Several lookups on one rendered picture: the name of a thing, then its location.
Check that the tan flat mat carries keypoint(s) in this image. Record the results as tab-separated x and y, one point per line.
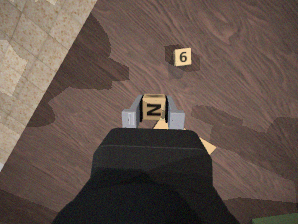
209	147

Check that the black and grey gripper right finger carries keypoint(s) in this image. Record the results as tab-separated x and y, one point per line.
174	117

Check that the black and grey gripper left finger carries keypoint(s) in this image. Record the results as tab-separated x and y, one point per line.
133	116

